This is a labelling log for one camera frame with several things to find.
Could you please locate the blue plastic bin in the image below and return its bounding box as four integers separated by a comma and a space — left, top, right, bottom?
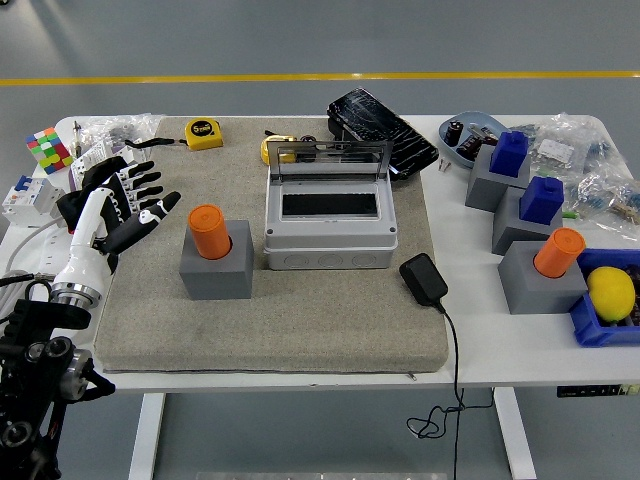
568, 248, 640, 348

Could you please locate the colourful puzzle cube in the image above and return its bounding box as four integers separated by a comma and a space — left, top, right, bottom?
25, 126, 74, 176

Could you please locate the black adapter cord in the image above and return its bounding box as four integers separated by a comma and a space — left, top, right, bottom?
405, 298, 494, 480

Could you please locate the black table control panel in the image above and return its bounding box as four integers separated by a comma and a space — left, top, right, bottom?
557, 383, 640, 399

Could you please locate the grey holder block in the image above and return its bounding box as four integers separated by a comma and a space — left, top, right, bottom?
497, 240, 589, 315
491, 185, 579, 256
464, 144, 532, 212

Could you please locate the grey electrical box with lid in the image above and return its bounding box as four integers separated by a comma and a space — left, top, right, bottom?
263, 139, 400, 271

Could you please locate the white table leg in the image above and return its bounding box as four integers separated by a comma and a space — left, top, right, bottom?
127, 393, 166, 480
492, 387, 537, 480

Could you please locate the white power strip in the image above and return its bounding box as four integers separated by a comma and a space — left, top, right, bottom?
27, 222, 76, 284

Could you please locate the yellow square tape measure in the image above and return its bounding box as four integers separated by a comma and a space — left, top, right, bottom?
123, 117, 226, 152

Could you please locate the black power adapter plug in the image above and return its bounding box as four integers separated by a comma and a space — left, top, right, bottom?
398, 252, 450, 307

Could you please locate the grey-brown mat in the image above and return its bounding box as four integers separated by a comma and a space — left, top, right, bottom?
93, 115, 450, 375

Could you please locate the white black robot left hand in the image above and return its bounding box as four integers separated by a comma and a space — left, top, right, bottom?
53, 159, 182, 294

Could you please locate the yellow lemon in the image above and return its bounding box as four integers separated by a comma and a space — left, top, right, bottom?
585, 266, 637, 323

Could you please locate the silver metal part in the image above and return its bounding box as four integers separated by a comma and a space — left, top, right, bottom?
468, 125, 499, 146

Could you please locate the blue plastic block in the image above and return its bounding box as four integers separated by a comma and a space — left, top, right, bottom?
488, 130, 530, 177
518, 175, 565, 225

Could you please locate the grey block with round hole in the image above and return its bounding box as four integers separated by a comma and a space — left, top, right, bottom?
178, 219, 255, 301

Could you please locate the white power cable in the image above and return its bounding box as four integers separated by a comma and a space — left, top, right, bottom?
0, 218, 64, 324

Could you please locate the blue-grey oval tray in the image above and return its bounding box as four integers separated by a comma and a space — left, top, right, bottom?
438, 110, 506, 169

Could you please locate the black cracked phone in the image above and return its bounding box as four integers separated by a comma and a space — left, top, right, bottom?
327, 87, 440, 182

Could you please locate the clear bag of parts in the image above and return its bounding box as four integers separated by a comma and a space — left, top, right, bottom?
509, 112, 615, 177
74, 113, 166, 151
574, 168, 640, 242

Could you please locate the white circuit breaker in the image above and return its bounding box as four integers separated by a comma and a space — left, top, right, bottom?
0, 174, 66, 229

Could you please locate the yellow round tape measure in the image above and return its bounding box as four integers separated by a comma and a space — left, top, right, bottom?
259, 133, 301, 165

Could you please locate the orange cylinder battery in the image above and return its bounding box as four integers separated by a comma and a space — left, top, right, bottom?
187, 204, 233, 261
532, 227, 587, 279

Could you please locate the dark red capacitor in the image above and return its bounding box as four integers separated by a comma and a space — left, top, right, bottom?
455, 133, 484, 160

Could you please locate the black cloth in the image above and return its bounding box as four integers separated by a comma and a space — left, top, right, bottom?
55, 156, 134, 234

